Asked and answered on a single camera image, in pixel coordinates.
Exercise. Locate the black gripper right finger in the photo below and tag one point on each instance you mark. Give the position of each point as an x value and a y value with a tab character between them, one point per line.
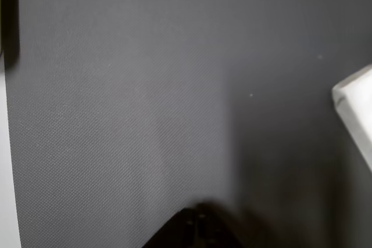
212	230

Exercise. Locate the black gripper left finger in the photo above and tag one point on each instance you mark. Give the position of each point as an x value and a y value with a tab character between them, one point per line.
183	230

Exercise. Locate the small white rectangular block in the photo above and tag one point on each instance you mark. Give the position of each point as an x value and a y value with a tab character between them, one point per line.
356	105

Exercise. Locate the grey textured mat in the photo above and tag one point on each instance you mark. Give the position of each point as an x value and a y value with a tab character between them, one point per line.
145	85

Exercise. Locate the black blurry object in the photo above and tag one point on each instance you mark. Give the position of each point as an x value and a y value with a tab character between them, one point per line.
10	12

